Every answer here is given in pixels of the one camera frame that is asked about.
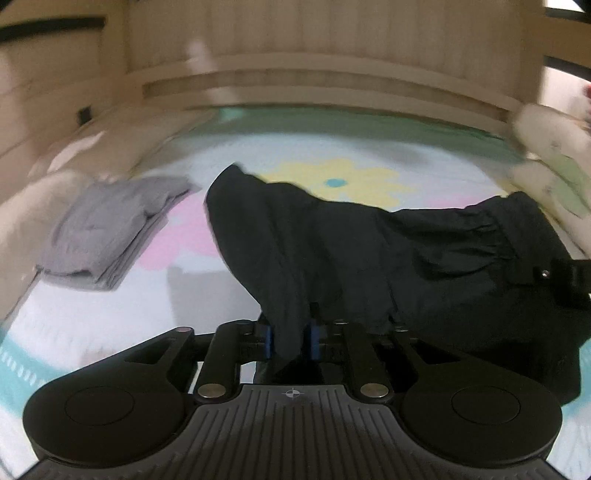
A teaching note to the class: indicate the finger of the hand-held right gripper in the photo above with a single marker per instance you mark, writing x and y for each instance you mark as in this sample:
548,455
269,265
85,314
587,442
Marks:
568,279

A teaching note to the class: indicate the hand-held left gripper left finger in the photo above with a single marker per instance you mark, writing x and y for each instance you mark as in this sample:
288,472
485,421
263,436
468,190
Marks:
267,342

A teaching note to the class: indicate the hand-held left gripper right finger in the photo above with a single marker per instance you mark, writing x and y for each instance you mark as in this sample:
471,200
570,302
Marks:
315,344

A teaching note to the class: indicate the black pants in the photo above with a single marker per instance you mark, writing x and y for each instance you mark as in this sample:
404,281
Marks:
369,258

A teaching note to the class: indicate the cream printed pillow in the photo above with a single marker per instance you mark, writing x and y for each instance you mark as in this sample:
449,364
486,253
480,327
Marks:
554,152

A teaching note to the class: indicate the grey folded clothing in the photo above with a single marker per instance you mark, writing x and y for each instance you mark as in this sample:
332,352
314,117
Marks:
111,226

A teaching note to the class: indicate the floral printed blanket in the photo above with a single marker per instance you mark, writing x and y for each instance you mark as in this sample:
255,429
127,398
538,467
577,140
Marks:
351,143

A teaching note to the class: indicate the cream bedding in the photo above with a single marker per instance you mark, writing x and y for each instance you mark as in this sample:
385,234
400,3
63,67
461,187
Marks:
55,157

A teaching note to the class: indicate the beige wooden headboard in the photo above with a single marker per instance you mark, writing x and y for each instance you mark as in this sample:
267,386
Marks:
295,60

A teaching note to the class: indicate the black wall socket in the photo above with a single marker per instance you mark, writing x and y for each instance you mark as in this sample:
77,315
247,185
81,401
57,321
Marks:
84,115

